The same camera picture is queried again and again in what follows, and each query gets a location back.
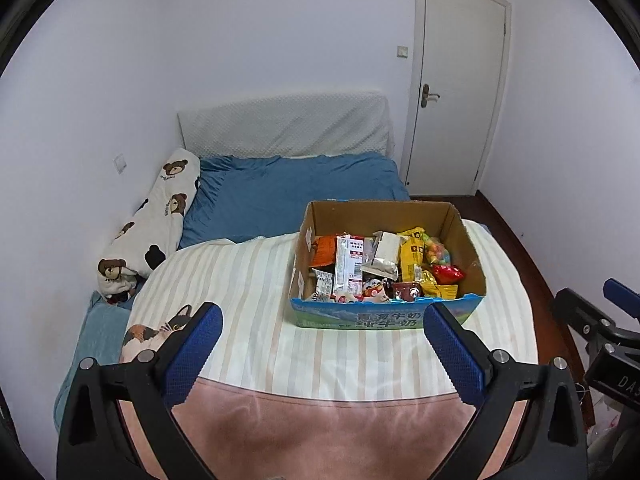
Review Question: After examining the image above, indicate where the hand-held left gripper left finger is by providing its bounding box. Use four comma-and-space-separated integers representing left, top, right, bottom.
57, 301, 224, 480

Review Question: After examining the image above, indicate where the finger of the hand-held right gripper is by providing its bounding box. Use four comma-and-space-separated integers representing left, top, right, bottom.
550, 287, 621, 356
602, 278, 640, 318

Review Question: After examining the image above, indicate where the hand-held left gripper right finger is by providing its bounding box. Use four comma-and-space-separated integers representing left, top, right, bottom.
422, 301, 588, 480

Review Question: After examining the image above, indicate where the panda print snack packet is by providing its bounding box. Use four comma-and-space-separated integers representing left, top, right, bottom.
361, 280, 393, 303

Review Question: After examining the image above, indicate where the cardboard box blue print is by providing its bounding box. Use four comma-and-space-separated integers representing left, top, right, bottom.
290, 200, 488, 331

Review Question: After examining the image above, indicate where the white barcode snack packet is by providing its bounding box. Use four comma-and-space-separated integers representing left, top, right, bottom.
312, 269, 335, 303

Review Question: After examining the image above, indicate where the small yellow snack packet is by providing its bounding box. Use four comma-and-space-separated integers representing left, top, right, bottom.
417, 270, 458, 301

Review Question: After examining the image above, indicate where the white plastic bag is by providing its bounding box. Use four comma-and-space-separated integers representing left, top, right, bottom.
585, 400, 640, 480

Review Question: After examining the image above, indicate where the striped blanket pink border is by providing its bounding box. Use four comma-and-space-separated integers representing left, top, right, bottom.
117, 217, 541, 480

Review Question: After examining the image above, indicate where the dark red snack packet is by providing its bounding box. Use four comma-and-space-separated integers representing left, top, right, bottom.
391, 281, 423, 302

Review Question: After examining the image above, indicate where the teal blanket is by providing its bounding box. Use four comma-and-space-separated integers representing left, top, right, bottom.
52, 290, 133, 436

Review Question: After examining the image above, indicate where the colourful candy bag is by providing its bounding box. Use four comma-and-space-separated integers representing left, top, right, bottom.
422, 237, 453, 268

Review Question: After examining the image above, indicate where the large yellow snack packet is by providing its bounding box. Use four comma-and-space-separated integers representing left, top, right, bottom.
397, 227, 428, 281

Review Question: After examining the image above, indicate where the silver snack packet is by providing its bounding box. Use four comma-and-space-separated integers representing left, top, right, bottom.
362, 230, 403, 281

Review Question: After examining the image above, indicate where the bear print pillow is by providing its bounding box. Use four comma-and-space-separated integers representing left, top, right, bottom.
97, 147, 202, 306

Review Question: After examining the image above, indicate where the white red-label snack packet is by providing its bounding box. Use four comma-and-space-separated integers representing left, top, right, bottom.
332, 234, 366, 306

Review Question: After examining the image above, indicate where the orange snack packet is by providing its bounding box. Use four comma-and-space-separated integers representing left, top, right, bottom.
310, 235, 341, 268

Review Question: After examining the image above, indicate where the blue bed sheet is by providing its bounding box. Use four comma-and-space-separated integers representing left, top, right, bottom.
177, 152, 411, 251

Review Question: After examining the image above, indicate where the grey padded headboard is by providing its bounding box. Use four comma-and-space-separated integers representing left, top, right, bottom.
177, 91, 391, 158

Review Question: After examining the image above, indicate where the white door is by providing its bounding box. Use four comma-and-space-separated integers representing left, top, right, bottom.
402, 0, 513, 196

